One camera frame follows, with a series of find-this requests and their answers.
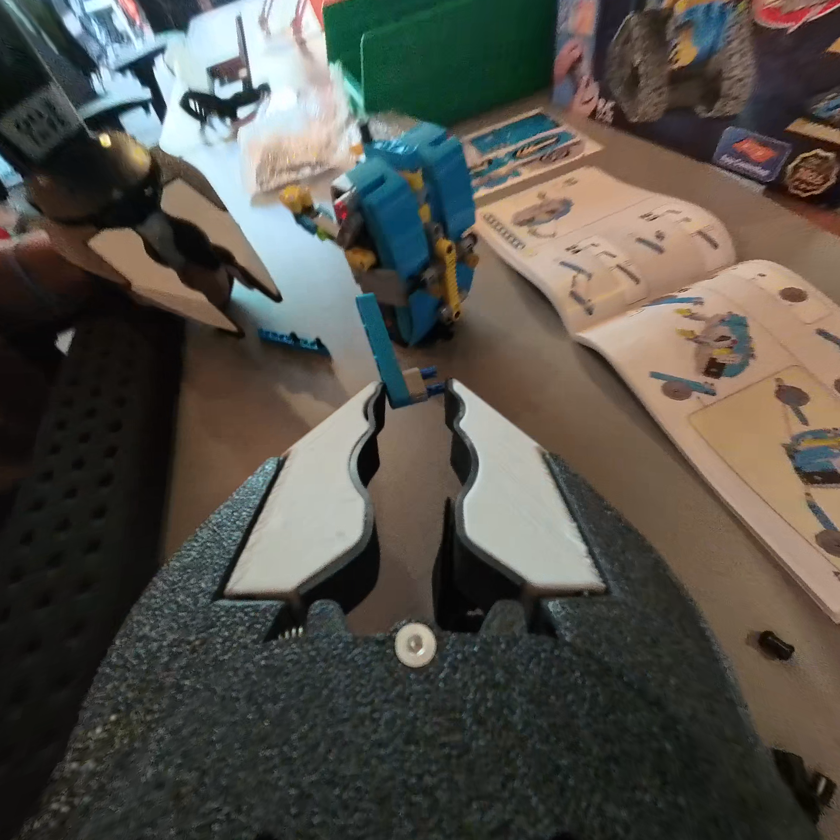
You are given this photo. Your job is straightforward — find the white table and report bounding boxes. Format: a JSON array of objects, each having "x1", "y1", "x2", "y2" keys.
[{"x1": 159, "y1": 12, "x2": 343, "y2": 198}]

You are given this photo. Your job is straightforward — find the teal long holed beam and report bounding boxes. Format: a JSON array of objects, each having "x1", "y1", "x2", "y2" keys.
[{"x1": 256, "y1": 326, "x2": 332, "y2": 359}]

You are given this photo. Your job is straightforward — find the teal short beam with pins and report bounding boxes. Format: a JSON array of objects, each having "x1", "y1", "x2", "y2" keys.
[{"x1": 355, "y1": 293, "x2": 440, "y2": 412}]

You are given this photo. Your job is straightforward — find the green storage bin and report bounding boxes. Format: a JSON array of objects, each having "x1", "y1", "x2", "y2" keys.
[{"x1": 321, "y1": 0, "x2": 560, "y2": 127}]

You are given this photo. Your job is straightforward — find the black phone stand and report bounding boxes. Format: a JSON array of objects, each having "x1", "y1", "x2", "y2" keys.
[{"x1": 179, "y1": 15, "x2": 274, "y2": 143}]

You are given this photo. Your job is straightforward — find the dark blue toy kit box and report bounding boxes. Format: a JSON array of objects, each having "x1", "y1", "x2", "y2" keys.
[{"x1": 550, "y1": 0, "x2": 840, "y2": 212}]

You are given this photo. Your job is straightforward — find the sticker sheet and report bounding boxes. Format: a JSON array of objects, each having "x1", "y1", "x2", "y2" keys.
[{"x1": 462, "y1": 108, "x2": 604, "y2": 198}]

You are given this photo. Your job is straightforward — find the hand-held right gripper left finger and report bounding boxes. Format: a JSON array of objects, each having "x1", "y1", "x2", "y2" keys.
[{"x1": 223, "y1": 381, "x2": 388, "y2": 599}]

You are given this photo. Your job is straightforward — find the pile of small building pieces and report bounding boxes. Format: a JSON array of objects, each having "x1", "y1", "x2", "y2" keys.
[{"x1": 756, "y1": 629, "x2": 840, "y2": 829}]

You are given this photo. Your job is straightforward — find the black perforated panel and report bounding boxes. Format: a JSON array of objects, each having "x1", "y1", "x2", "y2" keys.
[{"x1": 0, "y1": 307, "x2": 189, "y2": 840}]

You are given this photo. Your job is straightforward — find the wooden stand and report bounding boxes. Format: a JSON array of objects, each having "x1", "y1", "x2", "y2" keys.
[{"x1": 258, "y1": 0, "x2": 317, "y2": 48}]

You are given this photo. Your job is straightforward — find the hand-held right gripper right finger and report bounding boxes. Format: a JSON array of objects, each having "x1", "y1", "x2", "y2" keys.
[{"x1": 443, "y1": 378, "x2": 606, "y2": 597}]

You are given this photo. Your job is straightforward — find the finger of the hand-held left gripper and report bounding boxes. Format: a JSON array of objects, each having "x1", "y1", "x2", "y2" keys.
[
  {"x1": 87, "y1": 222, "x2": 248, "y2": 340},
  {"x1": 159, "y1": 156, "x2": 284, "y2": 305}
]

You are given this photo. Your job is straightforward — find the bubble wrap bag with parts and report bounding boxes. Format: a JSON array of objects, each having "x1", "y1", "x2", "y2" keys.
[{"x1": 239, "y1": 84, "x2": 360, "y2": 196}]

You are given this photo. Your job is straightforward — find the person's brown clothing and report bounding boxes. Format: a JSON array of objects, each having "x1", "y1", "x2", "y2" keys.
[{"x1": 0, "y1": 228, "x2": 101, "y2": 370}]

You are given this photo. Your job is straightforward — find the folded instruction booklet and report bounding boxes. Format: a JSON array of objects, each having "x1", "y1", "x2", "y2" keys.
[{"x1": 576, "y1": 259, "x2": 840, "y2": 625}]

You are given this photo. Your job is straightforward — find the blue grey toy robot model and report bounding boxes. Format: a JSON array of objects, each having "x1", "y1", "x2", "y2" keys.
[{"x1": 278, "y1": 121, "x2": 481, "y2": 349}]

